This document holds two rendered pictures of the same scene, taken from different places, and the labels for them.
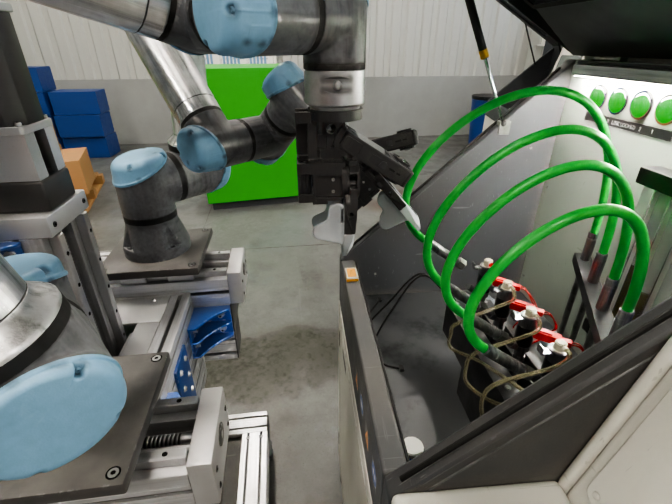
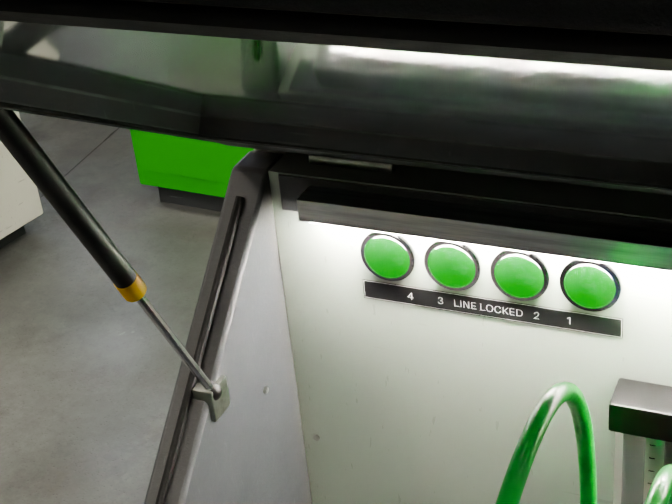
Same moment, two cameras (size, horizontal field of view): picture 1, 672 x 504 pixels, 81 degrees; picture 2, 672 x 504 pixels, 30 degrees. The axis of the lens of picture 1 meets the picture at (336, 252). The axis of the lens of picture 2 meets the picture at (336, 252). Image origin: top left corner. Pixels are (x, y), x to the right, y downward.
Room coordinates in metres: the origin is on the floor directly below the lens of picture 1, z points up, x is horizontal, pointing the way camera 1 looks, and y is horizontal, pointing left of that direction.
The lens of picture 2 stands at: (0.44, 0.27, 1.95)
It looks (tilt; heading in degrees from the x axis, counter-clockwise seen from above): 31 degrees down; 301
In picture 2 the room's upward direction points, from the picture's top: 6 degrees counter-clockwise
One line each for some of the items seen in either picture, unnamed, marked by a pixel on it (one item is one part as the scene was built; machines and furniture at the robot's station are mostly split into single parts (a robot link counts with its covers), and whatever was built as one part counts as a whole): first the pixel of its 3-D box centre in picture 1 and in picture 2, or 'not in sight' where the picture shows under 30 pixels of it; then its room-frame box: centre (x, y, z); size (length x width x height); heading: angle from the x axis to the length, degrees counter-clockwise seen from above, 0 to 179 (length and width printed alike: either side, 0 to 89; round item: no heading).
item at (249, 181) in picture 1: (247, 134); not in sight; (4.21, 0.93, 0.65); 0.95 x 0.86 x 1.30; 106
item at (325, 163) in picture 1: (329, 155); not in sight; (0.52, 0.01, 1.35); 0.09 x 0.08 x 0.12; 95
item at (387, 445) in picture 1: (363, 359); not in sight; (0.65, -0.06, 0.87); 0.62 x 0.04 x 0.16; 5
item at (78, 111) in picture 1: (58, 113); not in sight; (5.91, 3.97, 0.61); 1.26 x 0.48 x 1.22; 98
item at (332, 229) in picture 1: (333, 232); not in sight; (0.51, 0.00, 1.24); 0.06 x 0.03 x 0.09; 95
